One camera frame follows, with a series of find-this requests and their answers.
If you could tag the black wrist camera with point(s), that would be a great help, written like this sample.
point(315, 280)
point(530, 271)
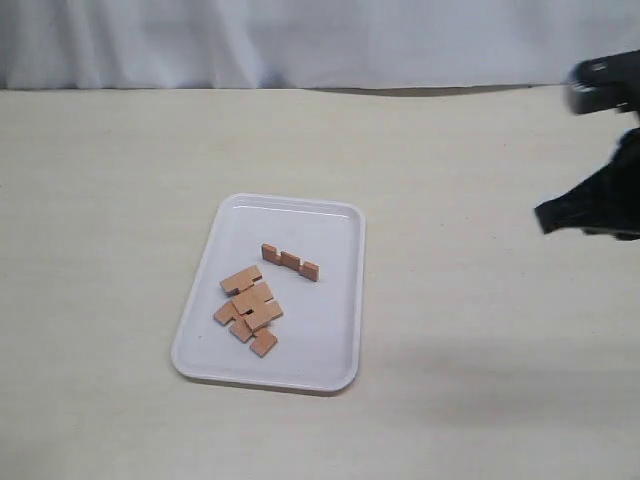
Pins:
point(604, 83)

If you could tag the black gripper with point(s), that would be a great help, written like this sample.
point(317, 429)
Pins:
point(601, 203)

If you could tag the white backdrop curtain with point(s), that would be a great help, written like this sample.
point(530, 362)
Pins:
point(305, 44)

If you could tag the wooden notched piece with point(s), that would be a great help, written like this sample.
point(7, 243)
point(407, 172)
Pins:
point(305, 269)
point(241, 280)
point(262, 341)
point(257, 306)

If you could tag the white plastic tray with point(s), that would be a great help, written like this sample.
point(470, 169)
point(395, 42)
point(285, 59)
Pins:
point(319, 333)

